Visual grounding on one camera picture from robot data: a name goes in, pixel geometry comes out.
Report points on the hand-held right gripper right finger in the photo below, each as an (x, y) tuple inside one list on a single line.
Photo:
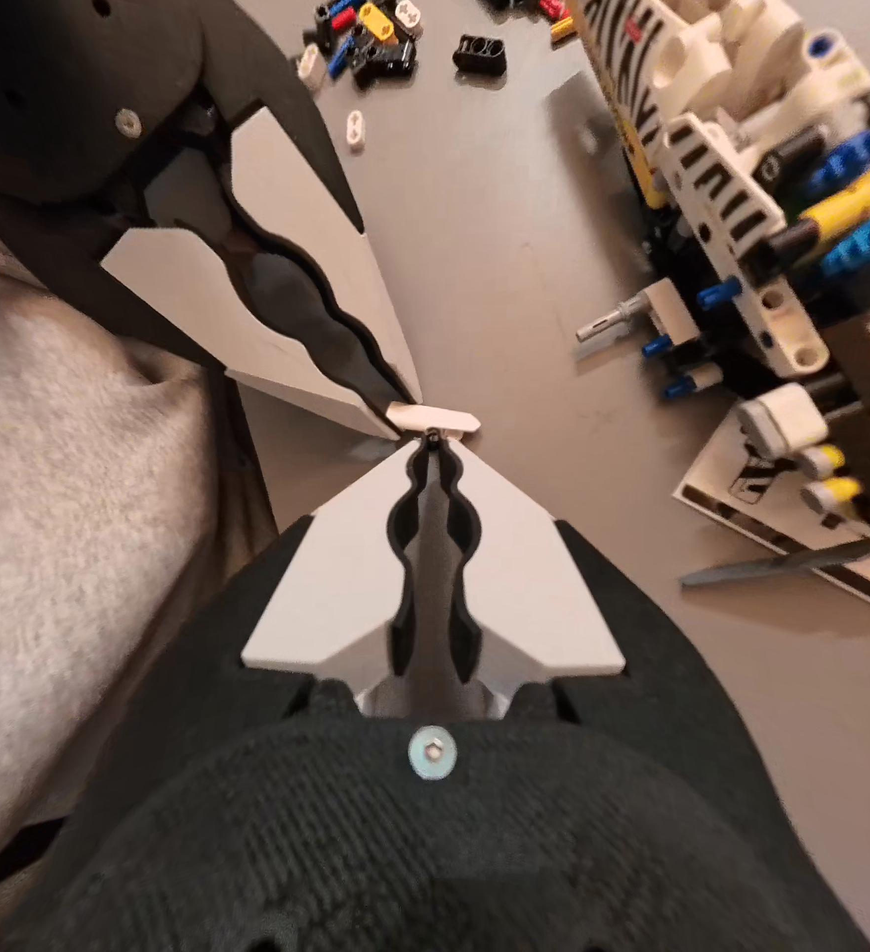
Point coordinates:
[(546, 595)]

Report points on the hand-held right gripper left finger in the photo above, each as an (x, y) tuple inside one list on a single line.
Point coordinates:
[(331, 595)]

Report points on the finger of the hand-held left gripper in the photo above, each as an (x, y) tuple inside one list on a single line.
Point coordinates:
[(308, 216), (204, 312)]

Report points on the white lego blade piece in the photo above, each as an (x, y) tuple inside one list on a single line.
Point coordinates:
[(442, 420)]

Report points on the zebra striped lego helicopter model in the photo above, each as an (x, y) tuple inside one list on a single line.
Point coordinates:
[(740, 186)]

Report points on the person's left forearm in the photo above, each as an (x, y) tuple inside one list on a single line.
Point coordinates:
[(18, 297)]

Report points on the small white lego link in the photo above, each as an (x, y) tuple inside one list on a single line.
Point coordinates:
[(356, 131)]

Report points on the pile of assorted lego pieces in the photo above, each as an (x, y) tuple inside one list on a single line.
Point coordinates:
[(375, 37)]

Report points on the black lego beam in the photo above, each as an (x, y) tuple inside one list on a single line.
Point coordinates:
[(479, 53)]

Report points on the yellow and black lego piece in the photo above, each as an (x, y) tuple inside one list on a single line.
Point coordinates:
[(563, 28)]

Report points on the red lego piece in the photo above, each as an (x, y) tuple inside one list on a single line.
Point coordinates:
[(551, 7)]

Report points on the white sticker sheet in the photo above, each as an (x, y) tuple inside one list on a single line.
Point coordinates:
[(710, 483)]

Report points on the person's grey sweatshirt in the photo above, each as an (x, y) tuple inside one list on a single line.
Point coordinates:
[(70, 558)]

